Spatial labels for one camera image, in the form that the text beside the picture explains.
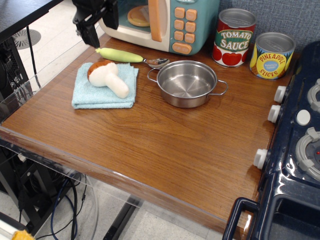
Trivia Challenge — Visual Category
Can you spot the pineapple slices can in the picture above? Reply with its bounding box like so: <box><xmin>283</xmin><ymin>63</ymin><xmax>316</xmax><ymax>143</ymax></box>
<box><xmin>249</xmin><ymin>32</ymin><xmax>296</xmax><ymax>80</ymax></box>

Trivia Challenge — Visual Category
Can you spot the white stove knob upper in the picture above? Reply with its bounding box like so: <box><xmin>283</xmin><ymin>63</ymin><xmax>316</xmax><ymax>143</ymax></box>
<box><xmin>273</xmin><ymin>85</ymin><xmax>287</xmax><ymax>104</ymax></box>

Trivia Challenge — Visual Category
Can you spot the blue cable under table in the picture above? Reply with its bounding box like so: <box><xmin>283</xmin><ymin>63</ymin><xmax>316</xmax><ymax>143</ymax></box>
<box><xmin>50</xmin><ymin>178</ymin><xmax>78</xmax><ymax>240</ymax></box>

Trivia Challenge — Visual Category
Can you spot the yellow object bottom corner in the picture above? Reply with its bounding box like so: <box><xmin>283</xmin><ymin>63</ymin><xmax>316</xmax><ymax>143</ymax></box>
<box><xmin>11</xmin><ymin>230</ymin><xmax>34</xmax><ymax>240</ymax></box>

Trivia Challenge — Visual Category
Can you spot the light blue folded cloth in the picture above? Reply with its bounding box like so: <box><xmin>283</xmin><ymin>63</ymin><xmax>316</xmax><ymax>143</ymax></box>
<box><xmin>71</xmin><ymin>62</ymin><xmax>139</xmax><ymax>109</ymax></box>

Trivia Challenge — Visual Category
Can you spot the black desk at left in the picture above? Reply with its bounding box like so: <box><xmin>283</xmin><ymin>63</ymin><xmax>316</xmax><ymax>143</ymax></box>
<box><xmin>0</xmin><ymin>0</ymin><xmax>62</xmax><ymax>43</ymax></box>

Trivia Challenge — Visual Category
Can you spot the plush mushroom toy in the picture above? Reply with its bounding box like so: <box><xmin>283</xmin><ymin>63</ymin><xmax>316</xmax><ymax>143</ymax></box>
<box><xmin>87</xmin><ymin>60</ymin><xmax>130</xmax><ymax>99</ymax></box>

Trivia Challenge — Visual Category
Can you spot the white stove knob middle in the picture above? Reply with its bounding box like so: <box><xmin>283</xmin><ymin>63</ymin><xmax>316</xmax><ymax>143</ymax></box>
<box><xmin>267</xmin><ymin>105</ymin><xmax>281</xmax><ymax>124</ymax></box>

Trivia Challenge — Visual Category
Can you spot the small steel pot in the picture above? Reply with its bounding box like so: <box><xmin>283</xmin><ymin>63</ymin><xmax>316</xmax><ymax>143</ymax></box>
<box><xmin>147</xmin><ymin>60</ymin><xmax>229</xmax><ymax>109</ymax></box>

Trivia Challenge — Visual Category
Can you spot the dark blue toy stove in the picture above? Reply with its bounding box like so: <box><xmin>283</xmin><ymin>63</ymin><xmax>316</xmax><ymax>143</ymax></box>
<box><xmin>223</xmin><ymin>41</ymin><xmax>320</xmax><ymax>240</ymax></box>

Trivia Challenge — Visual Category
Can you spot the white stove knob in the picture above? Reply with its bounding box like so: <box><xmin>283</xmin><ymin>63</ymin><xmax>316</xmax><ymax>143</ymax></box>
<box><xmin>253</xmin><ymin>149</ymin><xmax>268</xmax><ymax>170</ymax></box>
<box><xmin>267</xmin><ymin>105</ymin><xmax>281</xmax><ymax>124</ymax></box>
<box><xmin>273</xmin><ymin>85</ymin><xmax>287</xmax><ymax>104</ymax></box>

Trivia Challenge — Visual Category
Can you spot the tomato sauce can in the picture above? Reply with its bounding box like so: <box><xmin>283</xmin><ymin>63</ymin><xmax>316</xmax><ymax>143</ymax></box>
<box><xmin>212</xmin><ymin>8</ymin><xmax>257</xmax><ymax>67</ymax></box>

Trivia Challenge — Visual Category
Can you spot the green handled metal spoon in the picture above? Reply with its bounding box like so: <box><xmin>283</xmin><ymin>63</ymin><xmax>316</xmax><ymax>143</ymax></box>
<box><xmin>95</xmin><ymin>47</ymin><xmax>170</xmax><ymax>69</ymax></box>

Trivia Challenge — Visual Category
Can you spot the orange toy plate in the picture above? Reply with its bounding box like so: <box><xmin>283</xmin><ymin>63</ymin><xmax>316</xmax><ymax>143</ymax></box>
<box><xmin>127</xmin><ymin>5</ymin><xmax>150</xmax><ymax>27</ymax></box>

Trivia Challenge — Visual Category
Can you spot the black cable under table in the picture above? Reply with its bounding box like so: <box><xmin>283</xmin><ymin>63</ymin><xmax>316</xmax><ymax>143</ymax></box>
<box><xmin>34</xmin><ymin>174</ymin><xmax>88</xmax><ymax>240</ymax></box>

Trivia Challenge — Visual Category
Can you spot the white stove knob lower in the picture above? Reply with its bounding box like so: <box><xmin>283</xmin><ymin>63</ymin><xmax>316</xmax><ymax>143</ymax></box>
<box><xmin>253</xmin><ymin>149</ymin><xmax>268</xmax><ymax>170</ymax></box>

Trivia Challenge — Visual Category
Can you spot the black table leg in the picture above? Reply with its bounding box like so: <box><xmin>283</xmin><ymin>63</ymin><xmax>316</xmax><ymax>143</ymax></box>
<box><xmin>103</xmin><ymin>203</ymin><xmax>137</xmax><ymax>240</ymax></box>

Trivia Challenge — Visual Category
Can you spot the toy microwave oven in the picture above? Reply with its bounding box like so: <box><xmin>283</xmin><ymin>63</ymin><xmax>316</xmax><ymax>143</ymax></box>
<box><xmin>98</xmin><ymin>0</ymin><xmax>220</xmax><ymax>56</ymax></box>

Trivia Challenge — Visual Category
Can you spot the clear acrylic table guard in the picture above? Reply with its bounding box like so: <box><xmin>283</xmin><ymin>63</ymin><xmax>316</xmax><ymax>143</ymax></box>
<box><xmin>0</xmin><ymin>29</ymin><xmax>251</xmax><ymax>226</ymax></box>

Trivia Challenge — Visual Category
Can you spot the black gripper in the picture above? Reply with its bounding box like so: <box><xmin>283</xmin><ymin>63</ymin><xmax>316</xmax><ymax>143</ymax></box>
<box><xmin>72</xmin><ymin>0</ymin><xmax>119</xmax><ymax>48</ymax></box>

